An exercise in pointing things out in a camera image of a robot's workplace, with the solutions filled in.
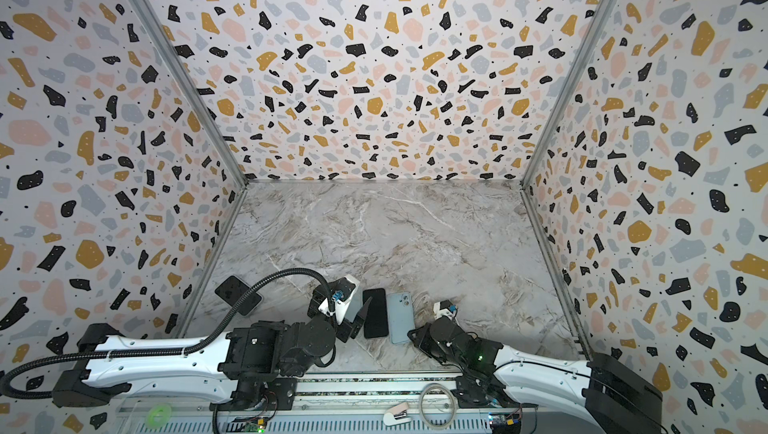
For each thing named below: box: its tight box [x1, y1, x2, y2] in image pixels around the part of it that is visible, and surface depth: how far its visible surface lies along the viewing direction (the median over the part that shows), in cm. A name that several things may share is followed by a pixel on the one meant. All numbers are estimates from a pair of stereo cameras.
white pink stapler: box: [383, 402, 412, 426], surface depth 71 cm
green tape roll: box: [146, 404, 172, 429], surface depth 72 cm
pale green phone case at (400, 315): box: [386, 292, 415, 344], surface depth 89 cm
